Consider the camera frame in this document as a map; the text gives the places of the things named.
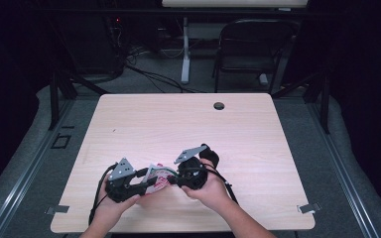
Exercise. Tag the black horizontal frame bar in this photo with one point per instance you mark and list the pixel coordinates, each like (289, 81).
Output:
(178, 12)

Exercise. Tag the person's left hand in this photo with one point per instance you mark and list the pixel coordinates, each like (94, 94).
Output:
(110, 208)

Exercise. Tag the person's right hand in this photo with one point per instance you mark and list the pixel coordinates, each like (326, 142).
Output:
(211, 193)

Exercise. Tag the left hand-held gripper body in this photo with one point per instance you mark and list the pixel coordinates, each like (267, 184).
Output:
(122, 185)

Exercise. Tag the pink plastic snack bag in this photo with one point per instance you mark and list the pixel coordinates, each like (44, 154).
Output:
(162, 185)

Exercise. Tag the white desk leg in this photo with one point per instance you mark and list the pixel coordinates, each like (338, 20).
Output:
(186, 49)

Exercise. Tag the black folding chair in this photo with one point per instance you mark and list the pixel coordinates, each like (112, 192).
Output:
(253, 43)

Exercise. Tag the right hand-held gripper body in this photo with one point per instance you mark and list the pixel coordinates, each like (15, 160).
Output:
(193, 175)

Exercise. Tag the aluminium floor rail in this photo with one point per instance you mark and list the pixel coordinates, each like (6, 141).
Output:
(29, 172)
(340, 172)

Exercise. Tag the grey metal bracket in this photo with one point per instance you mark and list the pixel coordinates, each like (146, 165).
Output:
(309, 208)
(58, 209)

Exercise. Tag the black frame post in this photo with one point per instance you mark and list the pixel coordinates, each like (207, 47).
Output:
(325, 105)
(54, 102)

